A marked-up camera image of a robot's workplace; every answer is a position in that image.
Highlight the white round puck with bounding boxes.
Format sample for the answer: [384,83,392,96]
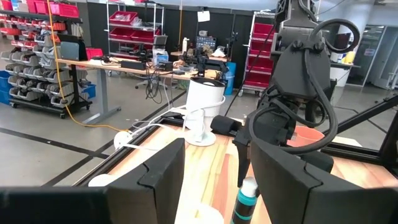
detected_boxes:
[113,130,134,150]

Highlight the blue storage bin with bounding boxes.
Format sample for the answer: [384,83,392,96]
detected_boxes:
[0,70,13,105]

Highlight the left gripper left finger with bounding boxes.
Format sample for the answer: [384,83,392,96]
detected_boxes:
[106,138,187,224]

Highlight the dark teal paint bottle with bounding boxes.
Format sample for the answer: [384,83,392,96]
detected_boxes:
[229,176,259,224]

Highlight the yellow extension cable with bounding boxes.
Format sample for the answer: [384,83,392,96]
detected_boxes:
[45,0,130,133]

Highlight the wire shelf red bins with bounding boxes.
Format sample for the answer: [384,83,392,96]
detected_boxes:
[106,1,163,60]

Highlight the peach plastic cup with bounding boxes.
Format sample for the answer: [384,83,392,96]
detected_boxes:
[285,125,326,149]

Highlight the white cylindrical desk device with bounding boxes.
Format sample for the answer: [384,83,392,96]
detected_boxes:
[183,77,226,147]

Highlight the parts bin rack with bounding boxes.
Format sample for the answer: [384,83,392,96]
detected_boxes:
[0,0,94,119]

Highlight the red drawer rack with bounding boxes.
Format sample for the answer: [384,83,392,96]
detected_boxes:
[241,11,278,96]

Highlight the white paper sign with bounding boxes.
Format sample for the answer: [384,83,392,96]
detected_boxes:
[197,10,211,23]

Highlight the wooden workbench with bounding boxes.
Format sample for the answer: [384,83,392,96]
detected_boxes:
[57,57,224,125]

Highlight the yellow background bottle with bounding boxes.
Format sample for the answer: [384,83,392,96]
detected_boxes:
[343,50,356,65]

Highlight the red box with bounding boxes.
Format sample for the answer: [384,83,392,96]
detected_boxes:
[85,47,104,61]

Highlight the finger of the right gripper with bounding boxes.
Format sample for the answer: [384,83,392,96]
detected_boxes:
[233,138,254,189]

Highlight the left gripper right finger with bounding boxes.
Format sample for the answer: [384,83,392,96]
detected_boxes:
[249,139,366,224]

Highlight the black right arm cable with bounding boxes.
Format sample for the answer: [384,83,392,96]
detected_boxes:
[248,18,361,155]

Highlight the blue barrel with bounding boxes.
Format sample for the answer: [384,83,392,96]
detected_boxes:
[223,61,237,96]

